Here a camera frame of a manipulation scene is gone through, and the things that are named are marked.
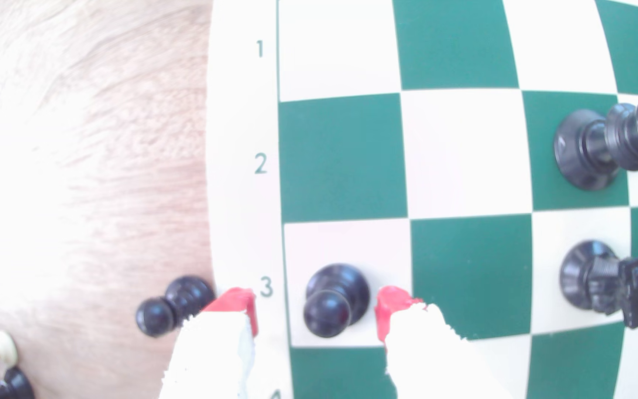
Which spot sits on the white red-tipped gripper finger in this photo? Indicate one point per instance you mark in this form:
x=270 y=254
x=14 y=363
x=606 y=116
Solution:
x=211 y=354
x=430 y=354

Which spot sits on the black chess pawn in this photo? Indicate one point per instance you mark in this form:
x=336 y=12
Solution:
x=178 y=305
x=333 y=299

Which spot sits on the black chess knight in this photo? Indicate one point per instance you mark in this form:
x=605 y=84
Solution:
x=596 y=280

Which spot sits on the black chess piece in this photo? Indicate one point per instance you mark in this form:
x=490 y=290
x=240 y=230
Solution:
x=15 y=386

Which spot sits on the green and white chess mat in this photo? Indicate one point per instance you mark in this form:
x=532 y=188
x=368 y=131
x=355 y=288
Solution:
x=463 y=155

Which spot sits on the black chess queen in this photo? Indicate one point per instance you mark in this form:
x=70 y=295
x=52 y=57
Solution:
x=601 y=141

